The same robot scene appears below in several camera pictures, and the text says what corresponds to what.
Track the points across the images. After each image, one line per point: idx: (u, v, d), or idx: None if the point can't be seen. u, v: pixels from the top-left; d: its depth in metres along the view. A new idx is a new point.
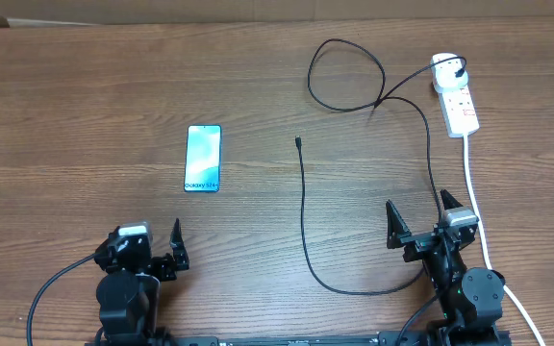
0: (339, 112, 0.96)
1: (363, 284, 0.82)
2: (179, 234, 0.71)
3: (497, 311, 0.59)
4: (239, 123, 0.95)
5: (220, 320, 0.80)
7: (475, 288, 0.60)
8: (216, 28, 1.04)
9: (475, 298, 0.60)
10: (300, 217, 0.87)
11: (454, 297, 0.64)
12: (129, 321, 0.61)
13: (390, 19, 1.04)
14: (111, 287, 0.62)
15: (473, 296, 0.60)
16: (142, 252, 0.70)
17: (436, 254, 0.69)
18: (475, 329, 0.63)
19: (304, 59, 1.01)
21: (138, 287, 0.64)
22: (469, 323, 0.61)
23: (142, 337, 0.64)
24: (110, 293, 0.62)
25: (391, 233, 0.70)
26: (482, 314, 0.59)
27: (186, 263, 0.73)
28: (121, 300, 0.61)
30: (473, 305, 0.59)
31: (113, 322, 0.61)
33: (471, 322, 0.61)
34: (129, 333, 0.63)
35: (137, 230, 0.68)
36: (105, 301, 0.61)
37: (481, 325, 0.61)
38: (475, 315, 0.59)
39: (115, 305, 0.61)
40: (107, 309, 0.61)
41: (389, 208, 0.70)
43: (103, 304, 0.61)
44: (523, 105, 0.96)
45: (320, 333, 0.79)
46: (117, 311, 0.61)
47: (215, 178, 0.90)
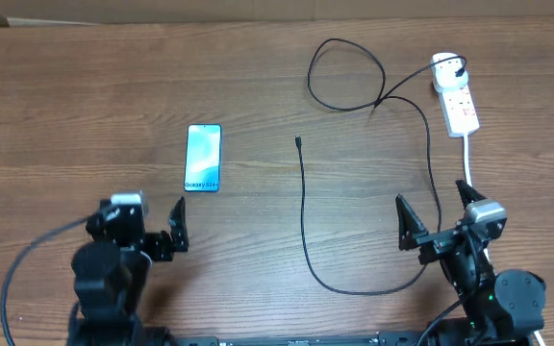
0: (339, 112, 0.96)
1: (363, 284, 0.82)
2: (179, 211, 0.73)
3: (538, 321, 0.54)
4: (239, 122, 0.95)
5: (220, 320, 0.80)
7: (512, 296, 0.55)
8: (216, 28, 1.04)
9: (511, 306, 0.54)
10: (300, 217, 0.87)
11: (483, 304, 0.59)
12: (107, 292, 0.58)
13: (390, 19, 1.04)
14: (88, 257, 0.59)
15: (509, 304, 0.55)
16: (133, 223, 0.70)
17: (459, 255, 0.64)
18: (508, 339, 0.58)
19: (304, 58, 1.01)
21: (119, 257, 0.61)
22: (502, 333, 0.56)
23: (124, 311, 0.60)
24: (87, 262, 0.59)
25: (405, 233, 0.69)
26: (521, 325, 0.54)
27: (184, 245, 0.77)
28: (99, 270, 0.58)
30: (511, 313, 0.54)
31: (89, 292, 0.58)
33: (505, 333, 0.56)
34: (109, 307, 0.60)
35: (129, 199, 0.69)
36: (82, 271, 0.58)
37: (516, 336, 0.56)
38: (512, 326, 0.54)
39: (92, 275, 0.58)
40: (83, 281, 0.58)
41: (401, 204, 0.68)
43: (80, 274, 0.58)
44: (524, 105, 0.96)
45: (320, 333, 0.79)
46: (94, 282, 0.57)
47: (215, 178, 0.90)
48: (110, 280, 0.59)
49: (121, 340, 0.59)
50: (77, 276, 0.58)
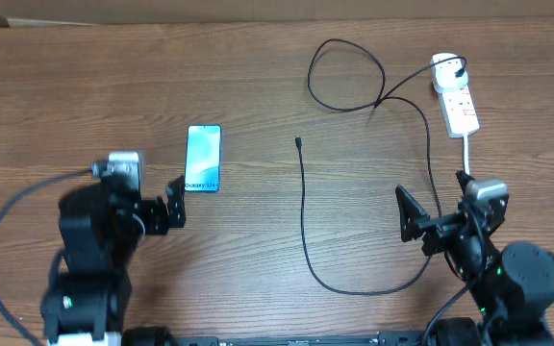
0: (339, 112, 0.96)
1: (363, 284, 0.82)
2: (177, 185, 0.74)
3: (549, 292, 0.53)
4: (239, 123, 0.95)
5: (220, 320, 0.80)
7: (521, 267, 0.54)
8: (216, 28, 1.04)
9: (520, 278, 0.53)
10: (300, 217, 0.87)
11: (491, 283, 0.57)
12: (93, 232, 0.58)
13: (390, 19, 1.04)
14: (76, 198, 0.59)
15: (519, 276, 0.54)
16: (127, 184, 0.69)
17: (463, 238, 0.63)
18: (519, 319, 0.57)
19: (304, 59, 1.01)
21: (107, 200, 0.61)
22: (514, 310, 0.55)
23: (106, 259, 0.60)
24: (75, 203, 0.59)
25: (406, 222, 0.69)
26: (532, 297, 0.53)
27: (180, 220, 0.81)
28: (87, 209, 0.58)
30: (520, 284, 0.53)
31: (74, 230, 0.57)
33: (516, 309, 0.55)
34: (93, 249, 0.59)
35: (125, 158, 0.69)
36: (69, 210, 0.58)
37: (528, 312, 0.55)
38: (523, 298, 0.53)
39: (79, 213, 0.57)
40: (68, 217, 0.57)
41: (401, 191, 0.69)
43: (66, 212, 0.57)
44: (524, 105, 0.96)
45: (320, 333, 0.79)
46: (81, 218, 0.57)
47: (215, 178, 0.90)
48: (96, 220, 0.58)
49: (102, 290, 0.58)
50: (59, 216, 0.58)
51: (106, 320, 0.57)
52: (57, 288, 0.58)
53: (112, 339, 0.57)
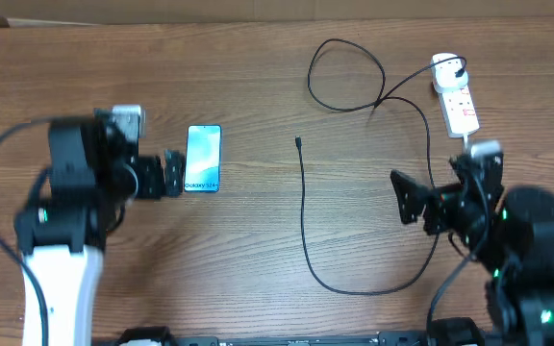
0: (339, 112, 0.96)
1: (363, 284, 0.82)
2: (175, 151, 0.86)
3: None
4: (239, 123, 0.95)
5: (220, 320, 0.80)
7: (525, 204, 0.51)
8: (216, 28, 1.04)
9: (527, 213, 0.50)
10: (300, 217, 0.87)
11: (501, 233, 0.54)
12: (83, 143, 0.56)
13: (390, 19, 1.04)
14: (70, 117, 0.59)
15: (524, 211, 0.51)
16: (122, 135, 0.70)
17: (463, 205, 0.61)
18: (538, 274, 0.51)
19: (304, 59, 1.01)
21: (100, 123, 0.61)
22: (527, 255, 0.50)
23: (93, 176, 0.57)
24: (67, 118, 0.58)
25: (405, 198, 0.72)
26: (542, 232, 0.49)
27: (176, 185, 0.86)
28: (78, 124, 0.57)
30: (530, 218, 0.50)
31: (63, 140, 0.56)
33: (530, 252, 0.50)
34: (81, 164, 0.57)
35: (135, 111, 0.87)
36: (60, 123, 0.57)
37: (542, 255, 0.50)
38: (533, 234, 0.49)
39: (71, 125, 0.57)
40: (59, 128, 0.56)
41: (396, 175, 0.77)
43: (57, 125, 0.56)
44: (524, 105, 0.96)
45: (320, 333, 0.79)
46: (72, 128, 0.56)
47: (215, 178, 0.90)
48: (88, 135, 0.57)
49: (82, 207, 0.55)
50: (48, 128, 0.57)
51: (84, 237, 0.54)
52: (38, 202, 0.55)
53: (90, 256, 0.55)
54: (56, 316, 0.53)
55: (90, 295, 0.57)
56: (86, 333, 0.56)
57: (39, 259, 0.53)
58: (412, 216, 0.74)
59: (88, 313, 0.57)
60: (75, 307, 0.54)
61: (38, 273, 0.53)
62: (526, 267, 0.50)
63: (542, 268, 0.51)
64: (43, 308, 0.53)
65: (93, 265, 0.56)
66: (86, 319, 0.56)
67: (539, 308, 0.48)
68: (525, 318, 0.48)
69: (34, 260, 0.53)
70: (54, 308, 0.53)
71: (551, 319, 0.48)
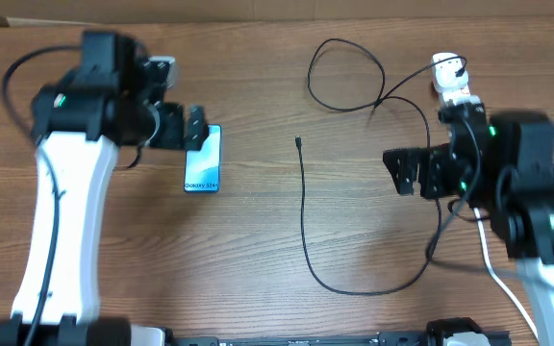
0: (339, 112, 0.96)
1: (364, 284, 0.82)
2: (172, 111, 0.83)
3: (547, 126, 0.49)
4: (239, 123, 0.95)
5: (221, 320, 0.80)
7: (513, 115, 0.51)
8: (216, 28, 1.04)
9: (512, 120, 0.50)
10: (300, 217, 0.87)
11: (491, 154, 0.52)
12: (113, 47, 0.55)
13: (390, 19, 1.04)
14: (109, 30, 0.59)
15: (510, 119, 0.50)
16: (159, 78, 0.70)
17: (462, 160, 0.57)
18: (538, 182, 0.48)
19: (304, 59, 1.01)
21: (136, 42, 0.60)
22: (522, 158, 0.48)
23: (117, 77, 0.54)
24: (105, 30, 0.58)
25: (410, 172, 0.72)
26: (531, 130, 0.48)
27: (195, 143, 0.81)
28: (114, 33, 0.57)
30: (515, 121, 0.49)
31: (95, 41, 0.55)
33: (520, 155, 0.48)
34: (107, 66, 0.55)
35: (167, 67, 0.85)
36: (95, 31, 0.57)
37: (535, 158, 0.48)
38: (520, 135, 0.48)
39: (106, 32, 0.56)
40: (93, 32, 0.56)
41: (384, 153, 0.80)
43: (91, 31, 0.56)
44: (524, 105, 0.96)
45: (320, 333, 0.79)
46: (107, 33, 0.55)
47: (215, 178, 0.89)
48: (120, 43, 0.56)
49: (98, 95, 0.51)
50: (83, 35, 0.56)
51: (98, 125, 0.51)
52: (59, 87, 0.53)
53: (103, 149, 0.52)
54: (66, 201, 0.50)
55: (103, 192, 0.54)
56: (94, 234, 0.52)
57: (55, 142, 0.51)
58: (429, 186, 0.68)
59: (98, 211, 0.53)
60: (87, 194, 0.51)
61: (52, 160, 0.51)
62: (525, 173, 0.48)
63: (542, 177, 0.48)
64: (56, 188, 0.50)
65: (108, 158, 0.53)
66: (96, 216, 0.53)
67: (546, 213, 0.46)
68: (531, 223, 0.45)
69: (48, 145, 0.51)
70: (66, 189, 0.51)
71: None
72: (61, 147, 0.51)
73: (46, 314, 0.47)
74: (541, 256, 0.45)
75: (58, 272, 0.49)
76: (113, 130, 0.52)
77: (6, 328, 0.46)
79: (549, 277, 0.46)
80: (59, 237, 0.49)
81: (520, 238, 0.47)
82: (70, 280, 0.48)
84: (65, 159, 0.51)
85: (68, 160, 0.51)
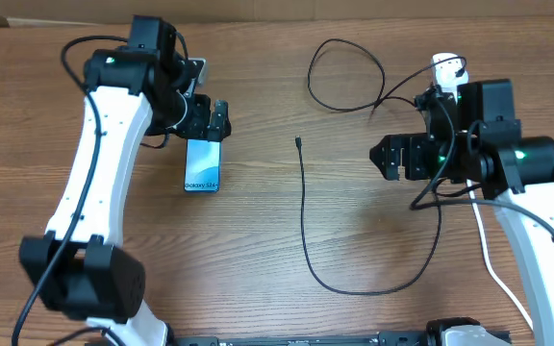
0: (339, 112, 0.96)
1: (363, 284, 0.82)
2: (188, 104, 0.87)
3: (504, 83, 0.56)
4: (239, 123, 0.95)
5: (220, 320, 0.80)
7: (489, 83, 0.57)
8: (216, 28, 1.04)
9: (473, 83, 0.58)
10: (300, 217, 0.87)
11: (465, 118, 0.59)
12: (160, 29, 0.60)
13: (390, 19, 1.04)
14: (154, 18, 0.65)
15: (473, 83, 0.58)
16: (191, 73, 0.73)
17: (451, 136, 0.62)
18: (503, 129, 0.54)
19: (304, 59, 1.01)
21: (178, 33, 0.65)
22: (486, 110, 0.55)
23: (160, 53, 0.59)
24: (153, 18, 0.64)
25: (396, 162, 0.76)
26: (490, 86, 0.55)
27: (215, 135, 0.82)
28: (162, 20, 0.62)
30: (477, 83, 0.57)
31: (143, 23, 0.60)
33: (484, 108, 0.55)
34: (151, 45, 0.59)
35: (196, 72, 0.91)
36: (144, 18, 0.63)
37: (497, 109, 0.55)
38: (481, 90, 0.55)
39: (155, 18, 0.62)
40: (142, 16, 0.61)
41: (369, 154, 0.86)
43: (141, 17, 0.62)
44: (524, 105, 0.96)
45: (320, 333, 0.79)
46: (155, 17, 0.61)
47: (215, 178, 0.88)
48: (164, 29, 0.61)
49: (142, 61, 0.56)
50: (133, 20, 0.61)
51: (143, 86, 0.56)
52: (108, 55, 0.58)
53: (141, 110, 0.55)
54: (107, 142, 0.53)
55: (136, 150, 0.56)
56: (124, 179, 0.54)
57: (103, 93, 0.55)
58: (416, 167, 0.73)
59: (129, 162, 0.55)
60: (125, 140, 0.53)
61: (99, 108, 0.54)
62: (491, 124, 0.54)
63: (509, 127, 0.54)
64: (99, 129, 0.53)
65: (144, 119, 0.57)
66: (128, 165, 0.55)
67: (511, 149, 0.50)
68: (497, 158, 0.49)
69: (97, 96, 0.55)
70: (108, 132, 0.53)
71: (523, 154, 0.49)
72: (107, 97, 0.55)
73: (76, 234, 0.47)
74: (508, 185, 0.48)
75: (91, 198, 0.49)
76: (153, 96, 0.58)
77: (37, 245, 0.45)
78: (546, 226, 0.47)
79: (519, 202, 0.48)
80: (96, 172, 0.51)
81: (490, 177, 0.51)
82: (103, 208, 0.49)
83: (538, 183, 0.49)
84: (112, 107, 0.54)
85: (114, 110, 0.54)
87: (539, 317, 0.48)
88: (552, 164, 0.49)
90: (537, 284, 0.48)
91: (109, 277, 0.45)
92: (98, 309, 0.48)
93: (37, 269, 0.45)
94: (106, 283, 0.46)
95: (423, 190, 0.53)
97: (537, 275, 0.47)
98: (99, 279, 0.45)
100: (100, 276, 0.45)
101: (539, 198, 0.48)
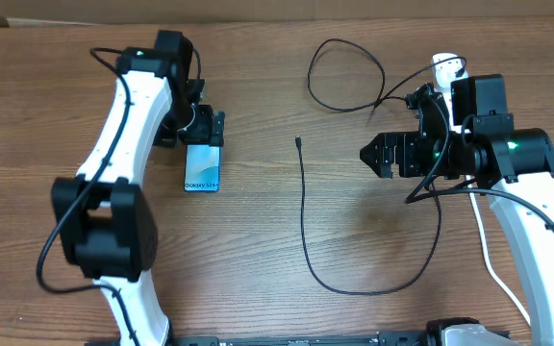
0: (339, 112, 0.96)
1: (363, 284, 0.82)
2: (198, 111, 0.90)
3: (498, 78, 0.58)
4: (239, 123, 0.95)
5: (220, 320, 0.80)
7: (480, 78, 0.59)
8: (216, 28, 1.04)
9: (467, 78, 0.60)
10: (300, 217, 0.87)
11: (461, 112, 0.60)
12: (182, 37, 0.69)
13: (390, 19, 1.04)
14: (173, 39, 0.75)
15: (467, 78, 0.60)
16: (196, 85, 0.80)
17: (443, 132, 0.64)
18: (497, 126, 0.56)
19: (304, 59, 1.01)
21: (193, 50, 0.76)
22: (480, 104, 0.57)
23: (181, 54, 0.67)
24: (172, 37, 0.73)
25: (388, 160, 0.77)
26: (484, 81, 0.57)
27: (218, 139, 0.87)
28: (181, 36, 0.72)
30: (471, 78, 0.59)
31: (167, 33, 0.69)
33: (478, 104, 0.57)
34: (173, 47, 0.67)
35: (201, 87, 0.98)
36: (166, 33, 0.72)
37: (491, 104, 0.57)
38: (475, 85, 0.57)
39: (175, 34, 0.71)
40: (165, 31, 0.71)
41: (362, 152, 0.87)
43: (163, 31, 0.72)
44: (524, 105, 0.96)
45: (320, 333, 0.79)
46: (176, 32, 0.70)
47: (215, 178, 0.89)
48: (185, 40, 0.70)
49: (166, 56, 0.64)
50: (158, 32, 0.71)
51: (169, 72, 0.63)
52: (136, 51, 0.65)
53: (163, 93, 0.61)
54: (135, 110, 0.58)
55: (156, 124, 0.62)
56: (146, 144, 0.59)
57: (133, 75, 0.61)
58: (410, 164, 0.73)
59: (151, 132, 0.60)
60: (150, 109, 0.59)
61: (130, 81, 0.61)
62: (485, 118, 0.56)
63: (502, 121, 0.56)
64: (128, 97, 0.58)
65: (165, 100, 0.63)
66: (149, 133, 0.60)
67: (505, 140, 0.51)
68: (491, 149, 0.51)
69: (128, 72, 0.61)
70: (136, 103, 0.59)
71: (516, 144, 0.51)
72: (137, 75, 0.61)
73: (103, 176, 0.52)
74: (501, 173, 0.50)
75: (118, 150, 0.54)
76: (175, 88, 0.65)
77: (66, 183, 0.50)
78: (539, 213, 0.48)
79: (513, 189, 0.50)
80: (124, 131, 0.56)
81: (484, 168, 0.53)
82: (130, 158, 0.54)
83: (531, 172, 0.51)
84: (140, 82, 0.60)
85: (143, 84, 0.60)
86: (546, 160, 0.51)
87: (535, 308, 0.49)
88: (543, 155, 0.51)
90: (532, 274, 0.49)
91: (132, 215, 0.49)
92: (113, 255, 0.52)
93: (63, 205, 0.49)
94: (127, 222, 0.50)
95: (418, 185, 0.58)
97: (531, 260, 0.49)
98: (122, 218, 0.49)
100: (125, 214, 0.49)
101: (533, 185, 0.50)
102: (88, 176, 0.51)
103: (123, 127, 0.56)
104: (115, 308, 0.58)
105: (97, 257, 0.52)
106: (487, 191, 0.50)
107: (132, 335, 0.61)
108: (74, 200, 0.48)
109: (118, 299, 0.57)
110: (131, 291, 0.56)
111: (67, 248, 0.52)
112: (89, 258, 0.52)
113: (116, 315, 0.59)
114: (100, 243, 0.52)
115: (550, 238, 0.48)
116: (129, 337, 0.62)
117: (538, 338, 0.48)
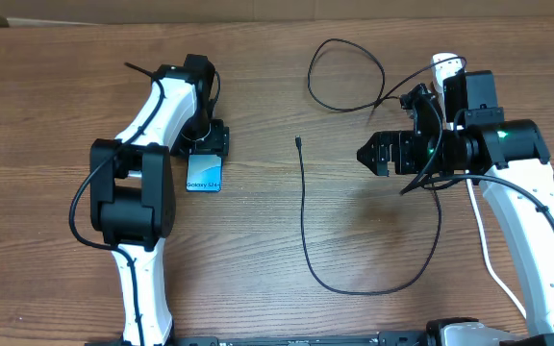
0: (339, 112, 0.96)
1: (363, 284, 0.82)
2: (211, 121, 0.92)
3: (488, 75, 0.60)
4: (239, 123, 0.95)
5: (220, 320, 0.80)
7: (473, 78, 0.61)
8: (216, 28, 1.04)
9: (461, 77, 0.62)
10: (300, 217, 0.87)
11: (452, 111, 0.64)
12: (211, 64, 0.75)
13: (390, 19, 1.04)
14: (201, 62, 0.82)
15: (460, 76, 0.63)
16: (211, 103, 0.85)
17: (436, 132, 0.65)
18: (489, 119, 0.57)
19: (304, 59, 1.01)
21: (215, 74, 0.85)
22: (472, 101, 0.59)
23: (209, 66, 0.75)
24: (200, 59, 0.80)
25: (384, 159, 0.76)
26: (478, 79, 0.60)
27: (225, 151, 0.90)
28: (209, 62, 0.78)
30: (463, 76, 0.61)
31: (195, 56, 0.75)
33: (470, 102, 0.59)
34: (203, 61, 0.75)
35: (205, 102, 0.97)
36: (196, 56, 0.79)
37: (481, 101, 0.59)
38: (466, 82, 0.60)
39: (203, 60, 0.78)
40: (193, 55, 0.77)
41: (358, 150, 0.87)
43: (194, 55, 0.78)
44: (524, 105, 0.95)
45: (320, 333, 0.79)
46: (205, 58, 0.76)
47: (215, 178, 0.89)
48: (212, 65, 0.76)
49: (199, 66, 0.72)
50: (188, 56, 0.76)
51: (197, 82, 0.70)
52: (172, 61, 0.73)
53: (189, 93, 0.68)
54: (167, 102, 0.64)
55: (183, 118, 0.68)
56: (173, 131, 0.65)
57: (168, 78, 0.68)
58: (406, 162, 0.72)
59: (178, 122, 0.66)
60: (181, 100, 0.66)
61: (164, 80, 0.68)
62: (475, 112, 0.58)
63: (492, 113, 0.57)
64: (163, 91, 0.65)
65: (191, 103, 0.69)
66: (175, 124, 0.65)
67: (495, 132, 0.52)
68: (483, 139, 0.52)
69: (163, 77, 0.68)
70: (168, 97, 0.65)
71: (505, 134, 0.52)
72: (171, 76, 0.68)
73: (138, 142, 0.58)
74: (493, 161, 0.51)
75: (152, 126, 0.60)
76: (201, 98, 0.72)
77: (103, 142, 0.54)
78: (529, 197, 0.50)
79: (505, 176, 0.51)
80: (158, 115, 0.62)
81: (475, 158, 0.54)
82: (161, 132, 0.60)
83: (521, 159, 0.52)
84: (175, 83, 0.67)
85: (176, 82, 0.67)
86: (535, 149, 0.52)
87: (529, 293, 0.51)
88: (532, 142, 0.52)
90: (526, 259, 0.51)
91: (161, 171, 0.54)
92: (138, 214, 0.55)
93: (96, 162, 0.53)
94: (152, 177, 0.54)
95: (416, 175, 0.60)
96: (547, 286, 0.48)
97: (523, 243, 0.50)
98: (149, 177, 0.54)
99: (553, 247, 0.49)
100: (153, 173, 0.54)
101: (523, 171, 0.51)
102: (123, 139, 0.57)
103: (157, 110, 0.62)
104: (126, 280, 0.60)
105: (122, 219, 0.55)
106: (480, 179, 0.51)
107: (138, 319, 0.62)
108: (111, 155, 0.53)
109: (131, 270, 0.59)
110: (144, 261, 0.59)
111: (94, 209, 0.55)
112: (114, 220, 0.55)
113: (126, 289, 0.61)
114: (126, 205, 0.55)
115: (541, 221, 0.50)
116: (135, 319, 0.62)
117: (533, 318, 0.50)
